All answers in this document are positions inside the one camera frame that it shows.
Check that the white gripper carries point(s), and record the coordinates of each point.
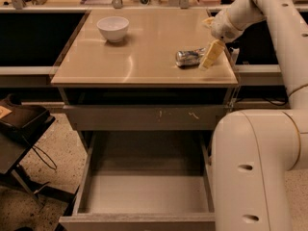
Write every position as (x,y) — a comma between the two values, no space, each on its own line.
(223,27)

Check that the beige top drawer cabinet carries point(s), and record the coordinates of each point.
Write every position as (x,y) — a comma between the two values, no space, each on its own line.
(141,69)

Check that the grey open middle drawer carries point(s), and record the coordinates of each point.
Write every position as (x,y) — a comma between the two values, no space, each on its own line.
(144,181)

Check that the grey closed top drawer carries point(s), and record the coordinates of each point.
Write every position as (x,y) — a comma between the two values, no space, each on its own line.
(143,117)

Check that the white ceramic bowl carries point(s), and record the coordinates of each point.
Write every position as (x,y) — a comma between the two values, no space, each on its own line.
(113,28)

